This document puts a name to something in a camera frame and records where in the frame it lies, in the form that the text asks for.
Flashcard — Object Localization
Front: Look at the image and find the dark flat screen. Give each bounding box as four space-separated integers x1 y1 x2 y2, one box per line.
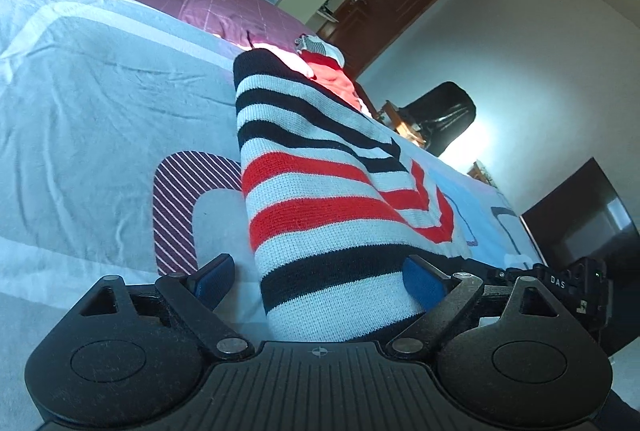
520 157 640 282

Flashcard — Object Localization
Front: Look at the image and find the black chair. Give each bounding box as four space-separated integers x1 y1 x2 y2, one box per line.
400 82 477 156

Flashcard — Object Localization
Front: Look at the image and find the light blue printed blanket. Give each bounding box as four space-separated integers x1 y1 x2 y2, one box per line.
0 0 546 431

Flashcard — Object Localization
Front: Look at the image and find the wooden side table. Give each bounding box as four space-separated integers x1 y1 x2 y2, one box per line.
377 100 427 148

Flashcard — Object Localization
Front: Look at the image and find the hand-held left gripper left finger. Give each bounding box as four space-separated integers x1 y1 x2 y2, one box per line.
75 253 255 360

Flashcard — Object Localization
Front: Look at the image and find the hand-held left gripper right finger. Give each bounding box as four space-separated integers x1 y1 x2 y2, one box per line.
387 255 566 357

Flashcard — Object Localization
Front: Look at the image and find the black red white striped sweater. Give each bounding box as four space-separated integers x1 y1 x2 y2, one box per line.
233 50 473 343

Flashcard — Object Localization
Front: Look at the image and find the pink white cloth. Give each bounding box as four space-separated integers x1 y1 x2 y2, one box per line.
250 43 316 79

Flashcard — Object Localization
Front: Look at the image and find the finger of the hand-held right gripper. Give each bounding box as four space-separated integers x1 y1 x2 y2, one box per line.
480 264 539 285

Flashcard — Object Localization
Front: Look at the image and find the grey white striped cloth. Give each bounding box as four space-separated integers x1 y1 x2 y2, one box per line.
294 35 347 65

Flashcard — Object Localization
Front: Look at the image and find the red garment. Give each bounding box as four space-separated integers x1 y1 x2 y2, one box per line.
300 51 376 116

